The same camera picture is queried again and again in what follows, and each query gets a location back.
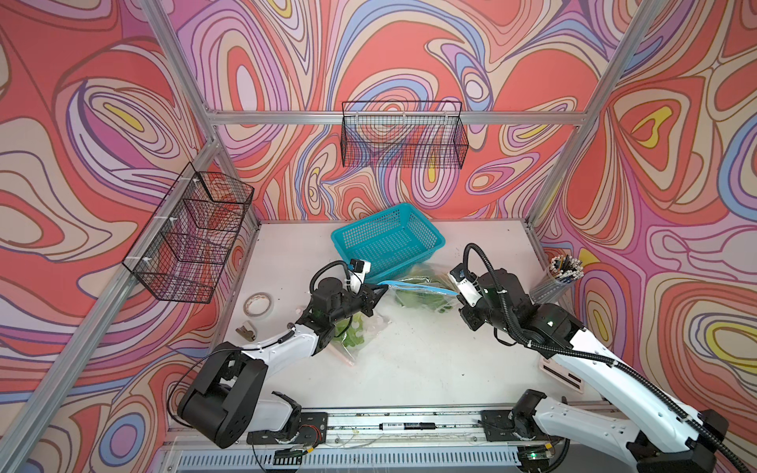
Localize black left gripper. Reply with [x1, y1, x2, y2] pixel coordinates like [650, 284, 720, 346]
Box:
[326, 285, 388, 328]

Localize chinese cabbage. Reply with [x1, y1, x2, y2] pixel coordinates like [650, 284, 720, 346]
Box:
[395, 275, 447, 313]

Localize zip bag with blue slider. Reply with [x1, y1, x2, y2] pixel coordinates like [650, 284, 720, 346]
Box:
[382, 263, 461, 315]

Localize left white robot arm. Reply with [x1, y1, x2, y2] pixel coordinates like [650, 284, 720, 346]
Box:
[177, 277, 388, 449]

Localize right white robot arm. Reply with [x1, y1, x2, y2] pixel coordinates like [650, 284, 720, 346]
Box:
[449, 266, 748, 472]

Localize zip bag with pink slider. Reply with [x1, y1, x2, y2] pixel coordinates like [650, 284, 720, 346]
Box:
[327, 313, 392, 366]

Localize teal plastic basket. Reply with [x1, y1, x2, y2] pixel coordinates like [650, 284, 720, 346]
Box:
[331, 203, 446, 284]

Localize clear cup of pencils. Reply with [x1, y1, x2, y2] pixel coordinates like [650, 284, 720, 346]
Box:
[530, 254, 585, 305]

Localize pink card sheet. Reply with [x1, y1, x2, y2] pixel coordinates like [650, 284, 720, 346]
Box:
[538, 358, 585, 393]

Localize white tape roll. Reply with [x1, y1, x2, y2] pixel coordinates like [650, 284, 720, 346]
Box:
[242, 292, 273, 318]

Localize small brown clip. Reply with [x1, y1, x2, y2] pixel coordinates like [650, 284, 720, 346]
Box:
[235, 321, 257, 343]

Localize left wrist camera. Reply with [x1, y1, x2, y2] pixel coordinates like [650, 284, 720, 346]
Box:
[348, 259, 372, 294]

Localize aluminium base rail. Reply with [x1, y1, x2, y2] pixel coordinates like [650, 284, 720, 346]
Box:
[150, 404, 658, 473]

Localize back black wire basket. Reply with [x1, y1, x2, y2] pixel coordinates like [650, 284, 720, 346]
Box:
[340, 99, 469, 169]

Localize black wire basket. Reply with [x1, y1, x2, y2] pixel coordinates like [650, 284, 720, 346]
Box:
[121, 164, 254, 304]
[340, 99, 469, 169]

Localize left black wire basket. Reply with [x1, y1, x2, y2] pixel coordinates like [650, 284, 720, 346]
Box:
[121, 164, 254, 304]

